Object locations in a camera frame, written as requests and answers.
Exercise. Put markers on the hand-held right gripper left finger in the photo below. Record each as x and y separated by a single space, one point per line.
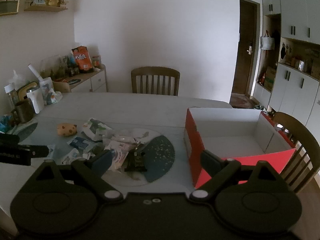
103 163

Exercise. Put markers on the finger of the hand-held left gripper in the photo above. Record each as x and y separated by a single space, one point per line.
10 139
40 151

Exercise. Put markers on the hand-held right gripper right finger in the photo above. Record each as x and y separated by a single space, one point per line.
210 163

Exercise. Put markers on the dark green packet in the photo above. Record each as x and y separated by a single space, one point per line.
97 149

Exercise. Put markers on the white pink packet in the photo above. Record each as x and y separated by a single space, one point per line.
120 155

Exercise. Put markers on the black packet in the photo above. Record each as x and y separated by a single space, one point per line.
135 162

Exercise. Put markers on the small white blue packet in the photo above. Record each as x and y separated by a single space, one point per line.
71 155

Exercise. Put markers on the dark blue packet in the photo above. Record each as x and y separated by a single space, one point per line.
80 143

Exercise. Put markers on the red cardboard box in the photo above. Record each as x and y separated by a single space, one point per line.
225 135

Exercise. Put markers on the clear plastic wrapper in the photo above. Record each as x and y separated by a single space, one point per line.
123 136

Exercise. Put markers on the blue plastic bag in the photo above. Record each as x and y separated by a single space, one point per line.
3 125

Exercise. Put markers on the metal mug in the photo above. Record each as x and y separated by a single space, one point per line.
23 112

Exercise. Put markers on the clear water bottle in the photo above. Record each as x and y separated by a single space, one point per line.
11 96

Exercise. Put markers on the white tumbler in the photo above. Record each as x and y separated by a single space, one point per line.
36 102

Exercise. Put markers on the round fish-print placemat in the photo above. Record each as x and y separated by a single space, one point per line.
160 155

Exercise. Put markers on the printed tissue packet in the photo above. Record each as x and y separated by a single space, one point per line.
55 96

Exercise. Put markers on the patterned door rug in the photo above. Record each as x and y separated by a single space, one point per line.
240 101

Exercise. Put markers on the grey sneakers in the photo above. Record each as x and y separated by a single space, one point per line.
260 107

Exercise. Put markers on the dark round coaster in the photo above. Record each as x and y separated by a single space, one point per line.
74 81

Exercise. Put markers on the white sideboard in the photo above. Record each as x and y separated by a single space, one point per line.
97 80

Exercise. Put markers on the clear acrylic case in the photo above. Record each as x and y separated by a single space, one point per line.
57 65

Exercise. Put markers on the wooden chair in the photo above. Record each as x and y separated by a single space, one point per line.
300 127
155 70

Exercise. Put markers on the orange snack bag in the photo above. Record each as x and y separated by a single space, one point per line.
82 60

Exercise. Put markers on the glass jar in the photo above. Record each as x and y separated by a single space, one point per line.
96 62

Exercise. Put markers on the printed cardboard carton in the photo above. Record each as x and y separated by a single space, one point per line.
270 77

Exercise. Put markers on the white tote bag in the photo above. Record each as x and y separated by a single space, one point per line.
267 42

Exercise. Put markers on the brown wooden door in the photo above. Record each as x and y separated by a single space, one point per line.
246 30

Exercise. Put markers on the white wall cabinet unit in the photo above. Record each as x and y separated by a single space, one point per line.
287 87

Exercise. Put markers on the wooden wall shelf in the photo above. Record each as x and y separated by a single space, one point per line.
47 8

